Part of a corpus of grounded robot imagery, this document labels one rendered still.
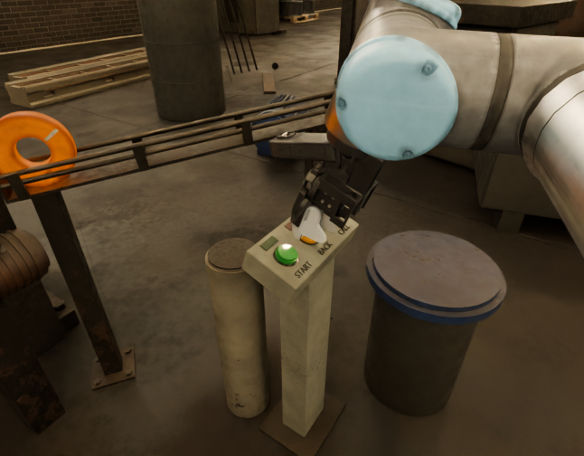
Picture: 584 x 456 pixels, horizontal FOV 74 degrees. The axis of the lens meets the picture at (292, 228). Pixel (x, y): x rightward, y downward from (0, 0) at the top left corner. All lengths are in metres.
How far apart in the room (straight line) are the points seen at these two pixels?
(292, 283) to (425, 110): 0.41
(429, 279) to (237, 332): 0.45
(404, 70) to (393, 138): 0.05
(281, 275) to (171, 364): 0.75
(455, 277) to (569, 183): 0.74
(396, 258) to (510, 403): 0.57
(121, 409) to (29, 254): 0.51
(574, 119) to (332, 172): 0.33
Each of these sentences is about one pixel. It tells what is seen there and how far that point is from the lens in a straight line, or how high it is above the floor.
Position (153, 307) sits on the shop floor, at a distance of 1.53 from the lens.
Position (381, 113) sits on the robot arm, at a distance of 0.31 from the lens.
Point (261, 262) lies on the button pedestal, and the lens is 0.66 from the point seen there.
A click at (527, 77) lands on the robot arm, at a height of 0.95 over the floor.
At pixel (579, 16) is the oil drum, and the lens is 4.57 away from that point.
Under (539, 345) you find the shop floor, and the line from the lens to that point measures 1.55.
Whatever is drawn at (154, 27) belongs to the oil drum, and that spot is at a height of 0.69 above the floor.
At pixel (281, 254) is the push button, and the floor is 0.61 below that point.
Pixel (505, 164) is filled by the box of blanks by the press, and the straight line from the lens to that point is 1.90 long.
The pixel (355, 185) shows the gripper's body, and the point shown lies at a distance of 0.52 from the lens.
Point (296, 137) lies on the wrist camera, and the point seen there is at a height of 0.82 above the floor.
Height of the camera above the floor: 1.01
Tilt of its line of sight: 33 degrees down
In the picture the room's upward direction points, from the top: straight up
